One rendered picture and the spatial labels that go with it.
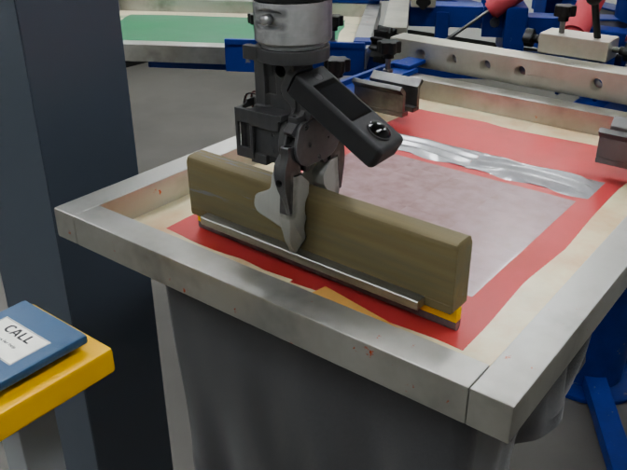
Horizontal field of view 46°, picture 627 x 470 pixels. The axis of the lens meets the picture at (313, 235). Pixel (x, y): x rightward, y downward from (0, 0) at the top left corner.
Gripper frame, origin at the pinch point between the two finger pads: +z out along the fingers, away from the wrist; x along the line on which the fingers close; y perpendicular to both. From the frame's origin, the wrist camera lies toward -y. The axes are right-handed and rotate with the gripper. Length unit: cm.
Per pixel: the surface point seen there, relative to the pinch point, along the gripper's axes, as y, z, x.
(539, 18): 23, -3, -117
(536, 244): -16.8, 5.0, -21.3
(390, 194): 4.6, 4.5, -23.0
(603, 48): -5, -7, -75
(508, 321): -20.9, 5.2, -4.2
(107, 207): 26.4, 1.2, 6.6
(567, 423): -1, 99, -108
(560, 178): -12.1, 4.1, -40.8
